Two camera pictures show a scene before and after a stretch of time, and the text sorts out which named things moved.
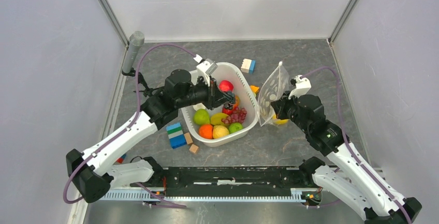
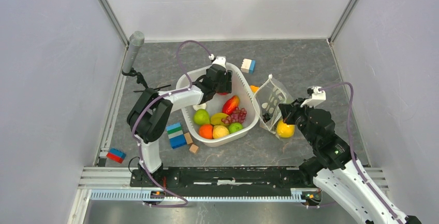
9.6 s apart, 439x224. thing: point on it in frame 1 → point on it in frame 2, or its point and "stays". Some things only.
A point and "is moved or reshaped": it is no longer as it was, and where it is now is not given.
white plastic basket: [243, 89] stays
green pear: [201, 117] stays
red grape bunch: [238, 115] stays
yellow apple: [282, 121] is moved or reshaped
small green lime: [235, 127] stays
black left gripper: [215, 98] → [227, 87]
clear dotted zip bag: [278, 83] is moved or reshaped
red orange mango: [230, 112] stays
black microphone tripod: [148, 90] stays
